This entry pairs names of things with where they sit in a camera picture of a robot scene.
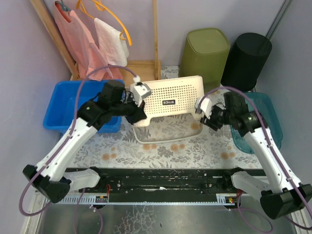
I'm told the white plastic basin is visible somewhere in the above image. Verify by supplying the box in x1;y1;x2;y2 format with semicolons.
133;76;204;144

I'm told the blue plastic tray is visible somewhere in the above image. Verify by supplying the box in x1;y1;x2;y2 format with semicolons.
43;80;107;134

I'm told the white towel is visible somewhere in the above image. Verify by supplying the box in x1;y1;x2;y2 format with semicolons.
94;18;129;67

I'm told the green mesh basket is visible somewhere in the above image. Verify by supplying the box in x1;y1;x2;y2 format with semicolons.
179;28;231;93

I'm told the large black plastic bin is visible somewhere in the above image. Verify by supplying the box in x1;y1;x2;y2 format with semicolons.
221;32;272;92

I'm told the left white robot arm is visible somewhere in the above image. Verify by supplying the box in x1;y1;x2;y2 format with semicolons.
23;78;152;203

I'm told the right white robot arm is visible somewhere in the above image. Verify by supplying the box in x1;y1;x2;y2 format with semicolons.
195;88;312;219

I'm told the pink hanging towel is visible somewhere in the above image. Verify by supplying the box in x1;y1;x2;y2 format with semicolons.
53;1;120;82

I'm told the orange clothes hanger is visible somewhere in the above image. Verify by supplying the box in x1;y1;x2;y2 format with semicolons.
75;0;133;46

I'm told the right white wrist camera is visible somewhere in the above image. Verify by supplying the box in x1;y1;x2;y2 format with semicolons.
195;97;213;119

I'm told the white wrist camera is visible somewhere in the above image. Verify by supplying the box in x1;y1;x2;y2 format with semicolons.
130;76;152;107
195;97;213;119

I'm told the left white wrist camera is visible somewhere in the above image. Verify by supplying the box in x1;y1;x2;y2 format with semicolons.
130;76;152;107

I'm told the wooden rack frame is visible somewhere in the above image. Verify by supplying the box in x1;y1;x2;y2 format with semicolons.
30;0;161;81

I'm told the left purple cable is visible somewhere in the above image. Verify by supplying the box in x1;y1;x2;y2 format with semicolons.
19;65;141;234

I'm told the purple cable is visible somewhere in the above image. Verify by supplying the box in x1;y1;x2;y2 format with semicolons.
19;65;141;234
197;85;312;233

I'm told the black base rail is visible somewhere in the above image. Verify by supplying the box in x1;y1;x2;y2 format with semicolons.
65;168;242;208

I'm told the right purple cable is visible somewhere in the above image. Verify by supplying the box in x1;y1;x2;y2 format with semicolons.
197;85;312;233

